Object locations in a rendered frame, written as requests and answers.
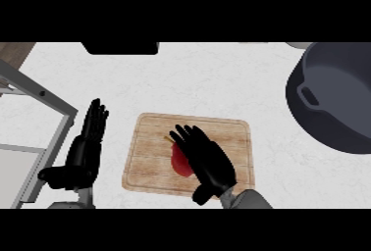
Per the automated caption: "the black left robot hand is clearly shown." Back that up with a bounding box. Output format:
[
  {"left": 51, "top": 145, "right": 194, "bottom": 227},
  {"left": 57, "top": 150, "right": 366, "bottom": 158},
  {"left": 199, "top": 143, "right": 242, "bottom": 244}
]
[{"left": 36, "top": 97, "right": 110, "bottom": 191}]

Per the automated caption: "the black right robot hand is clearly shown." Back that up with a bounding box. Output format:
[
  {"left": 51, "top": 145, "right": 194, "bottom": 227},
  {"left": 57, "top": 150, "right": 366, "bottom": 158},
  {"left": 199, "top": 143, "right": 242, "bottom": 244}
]
[{"left": 168, "top": 124, "right": 239, "bottom": 207}]

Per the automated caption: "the red pear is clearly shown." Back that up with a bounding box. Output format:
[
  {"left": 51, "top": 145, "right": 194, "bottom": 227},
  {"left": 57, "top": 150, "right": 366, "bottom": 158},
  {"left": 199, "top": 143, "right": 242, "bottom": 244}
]
[{"left": 162, "top": 135, "right": 194, "bottom": 178}]

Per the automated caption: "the wooden cutting board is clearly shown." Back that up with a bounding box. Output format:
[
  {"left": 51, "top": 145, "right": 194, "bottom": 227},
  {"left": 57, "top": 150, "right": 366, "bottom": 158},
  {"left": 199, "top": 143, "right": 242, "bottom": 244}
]
[{"left": 119, "top": 112, "right": 256, "bottom": 200}]

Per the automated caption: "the dark grey pot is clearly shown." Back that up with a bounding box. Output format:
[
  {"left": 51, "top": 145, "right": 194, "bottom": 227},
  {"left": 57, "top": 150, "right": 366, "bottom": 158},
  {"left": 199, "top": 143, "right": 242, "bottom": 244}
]
[{"left": 283, "top": 42, "right": 371, "bottom": 155}]

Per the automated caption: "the black appliance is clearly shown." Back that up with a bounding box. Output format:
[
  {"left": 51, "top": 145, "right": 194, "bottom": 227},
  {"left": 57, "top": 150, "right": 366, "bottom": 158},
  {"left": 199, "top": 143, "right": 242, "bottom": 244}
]
[{"left": 79, "top": 42, "right": 160, "bottom": 56}]

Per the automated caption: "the pale grey round object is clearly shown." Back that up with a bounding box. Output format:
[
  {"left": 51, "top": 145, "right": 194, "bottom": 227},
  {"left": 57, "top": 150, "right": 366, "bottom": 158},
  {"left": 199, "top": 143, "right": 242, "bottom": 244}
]
[{"left": 285, "top": 42, "right": 316, "bottom": 51}]

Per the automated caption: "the grey metal shelf frame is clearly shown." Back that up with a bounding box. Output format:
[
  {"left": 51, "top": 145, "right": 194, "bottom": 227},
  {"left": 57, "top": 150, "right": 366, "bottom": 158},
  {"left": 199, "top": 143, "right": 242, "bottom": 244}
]
[{"left": 0, "top": 58, "right": 79, "bottom": 210}]

